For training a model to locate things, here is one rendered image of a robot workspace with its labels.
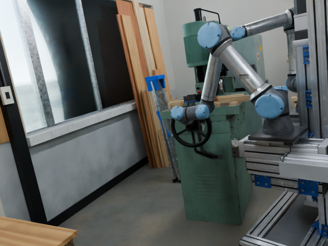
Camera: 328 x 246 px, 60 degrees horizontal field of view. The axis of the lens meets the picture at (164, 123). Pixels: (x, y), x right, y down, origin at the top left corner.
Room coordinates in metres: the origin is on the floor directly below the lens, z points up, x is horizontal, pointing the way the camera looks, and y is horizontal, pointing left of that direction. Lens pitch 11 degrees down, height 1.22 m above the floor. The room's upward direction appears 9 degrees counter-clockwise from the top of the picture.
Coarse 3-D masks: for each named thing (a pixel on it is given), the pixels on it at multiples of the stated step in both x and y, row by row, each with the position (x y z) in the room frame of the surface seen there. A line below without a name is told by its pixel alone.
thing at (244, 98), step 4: (236, 96) 2.04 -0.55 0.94; (240, 96) 2.02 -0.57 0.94; (244, 96) 2.01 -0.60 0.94; (248, 96) 1.99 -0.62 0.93; (220, 100) 2.09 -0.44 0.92; (224, 100) 2.07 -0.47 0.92; (228, 100) 2.06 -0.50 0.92; (232, 100) 2.05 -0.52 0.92; (236, 100) 2.03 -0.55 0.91; (240, 100) 2.02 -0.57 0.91; (244, 100) 2.01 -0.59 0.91; (248, 100) 1.99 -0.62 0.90; (176, 104) 2.25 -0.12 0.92; (180, 104) 2.24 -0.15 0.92
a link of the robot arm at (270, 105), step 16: (208, 32) 1.34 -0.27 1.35; (224, 32) 1.35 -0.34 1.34; (208, 48) 1.34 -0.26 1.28; (224, 48) 1.33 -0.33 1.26; (224, 64) 1.36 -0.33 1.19; (240, 64) 1.30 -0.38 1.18; (240, 80) 1.30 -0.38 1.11; (256, 80) 1.27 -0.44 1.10; (256, 96) 1.25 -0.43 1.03; (272, 96) 1.20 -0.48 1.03; (272, 112) 1.21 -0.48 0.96
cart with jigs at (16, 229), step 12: (0, 216) 1.55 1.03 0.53; (0, 228) 1.40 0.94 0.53; (12, 228) 1.38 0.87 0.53; (24, 228) 1.36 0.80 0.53; (36, 228) 1.34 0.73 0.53; (48, 228) 1.32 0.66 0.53; (60, 228) 1.30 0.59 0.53; (0, 240) 1.28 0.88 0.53; (12, 240) 1.26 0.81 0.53; (24, 240) 1.24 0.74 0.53; (36, 240) 1.22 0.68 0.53; (48, 240) 1.21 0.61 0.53; (60, 240) 1.19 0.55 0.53; (72, 240) 1.25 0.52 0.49
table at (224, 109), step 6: (228, 102) 2.06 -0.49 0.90; (240, 102) 1.97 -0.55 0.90; (216, 108) 1.95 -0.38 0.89; (222, 108) 1.93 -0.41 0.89; (228, 108) 1.91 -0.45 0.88; (234, 108) 1.89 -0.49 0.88; (240, 108) 1.90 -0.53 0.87; (162, 114) 2.14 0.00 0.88; (168, 114) 2.12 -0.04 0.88; (210, 114) 1.97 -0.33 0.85; (216, 114) 1.95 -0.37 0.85; (222, 114) 1.93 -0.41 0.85; (228, 114) 1.91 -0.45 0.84
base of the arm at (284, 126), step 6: (282, 114) 1.33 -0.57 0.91; (288, 114) 1.35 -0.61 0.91; (264, 120) 1.41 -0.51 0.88; (270, 120) 1.35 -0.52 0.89; (276, 120) 1.34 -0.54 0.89; (282, 120) 1.33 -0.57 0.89; (288, 120) 1.34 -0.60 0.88; (264, 126) 1.40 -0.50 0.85; (270, 126) 1.35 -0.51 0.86; (276, 126) 1.33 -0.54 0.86; (282, 126) 1.33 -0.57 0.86; (288, 126) 1.32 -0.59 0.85; (264, 132) 1.38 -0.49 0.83; (270, 132) 1.34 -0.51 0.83; (276, 132) 1.32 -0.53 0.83; (282, 132) 1.32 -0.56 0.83; (288, 132) 1.32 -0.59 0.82
